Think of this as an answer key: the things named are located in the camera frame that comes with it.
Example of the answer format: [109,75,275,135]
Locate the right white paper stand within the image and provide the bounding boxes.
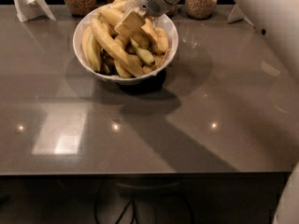
[227,5,254,26]

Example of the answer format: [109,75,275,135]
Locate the white paper stand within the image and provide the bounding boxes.
[227,5,254,26]
[13,0,56,22]

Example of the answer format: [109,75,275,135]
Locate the large banana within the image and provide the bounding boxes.
[97,6,150,49]

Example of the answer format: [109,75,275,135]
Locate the long front banana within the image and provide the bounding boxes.
[90,19,144,77]

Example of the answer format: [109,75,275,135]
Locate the top banana with stem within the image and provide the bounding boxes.
[110,1,126,11]

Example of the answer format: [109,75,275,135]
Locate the far right short banana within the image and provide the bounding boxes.
[154,27,169,54]

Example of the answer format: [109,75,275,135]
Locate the black cables under table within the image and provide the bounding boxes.
[93,179,195,224]

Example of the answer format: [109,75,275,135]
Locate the right curved banana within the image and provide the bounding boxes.
[141,18,165,54]

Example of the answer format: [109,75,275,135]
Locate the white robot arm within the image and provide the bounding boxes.
[115,0,299,76]

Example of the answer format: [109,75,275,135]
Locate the white bowl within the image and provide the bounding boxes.
[73,8,178,85]

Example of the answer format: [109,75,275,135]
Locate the bottom small banana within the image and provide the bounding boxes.
[114,61,132,78]

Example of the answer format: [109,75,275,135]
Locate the left white paper stand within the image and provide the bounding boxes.
[13,0,56,22]

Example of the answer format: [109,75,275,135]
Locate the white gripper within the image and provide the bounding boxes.
[114,0,180,36]

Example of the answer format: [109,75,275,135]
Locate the right grain glass jar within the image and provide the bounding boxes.
[185,0,218,20]

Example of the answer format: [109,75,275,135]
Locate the left edge banana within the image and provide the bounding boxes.
[82,26,102,72]

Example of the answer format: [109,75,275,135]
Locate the greenish centre banana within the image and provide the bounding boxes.
[131,39,155,65]

